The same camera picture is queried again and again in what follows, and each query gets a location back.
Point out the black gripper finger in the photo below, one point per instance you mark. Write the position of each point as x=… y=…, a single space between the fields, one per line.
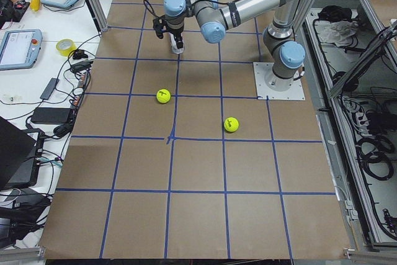
x=179 y=41

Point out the tennis ball left centre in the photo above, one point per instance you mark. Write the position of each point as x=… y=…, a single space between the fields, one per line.
x=163 y=96

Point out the tennis ball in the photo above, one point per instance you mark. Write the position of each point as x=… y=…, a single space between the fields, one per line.
x=163 y=96
x=231 y=124

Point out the tennis ball right centre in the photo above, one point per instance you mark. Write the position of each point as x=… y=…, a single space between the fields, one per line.
x=231 y=124

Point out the yellow tape roll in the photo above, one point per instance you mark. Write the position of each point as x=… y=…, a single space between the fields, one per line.
x=65 y=47

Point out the grey usb hub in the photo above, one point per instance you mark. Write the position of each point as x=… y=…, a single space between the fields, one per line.
x=50 y=87

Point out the yellow corn toy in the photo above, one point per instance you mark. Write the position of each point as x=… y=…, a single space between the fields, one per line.
x=35 y=5

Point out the black power adapter brick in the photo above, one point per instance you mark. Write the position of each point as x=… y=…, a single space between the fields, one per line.
x=50 y=115

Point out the near teach pendant tablet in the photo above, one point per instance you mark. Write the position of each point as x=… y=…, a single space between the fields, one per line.
x=20 y=49

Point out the crumpled white cloth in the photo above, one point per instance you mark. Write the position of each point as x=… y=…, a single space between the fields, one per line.
x=339 y=33

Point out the black laptop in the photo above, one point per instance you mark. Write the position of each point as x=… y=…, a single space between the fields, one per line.
x=20 y=151

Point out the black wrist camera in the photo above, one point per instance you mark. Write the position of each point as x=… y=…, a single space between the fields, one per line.
x=160 y=27

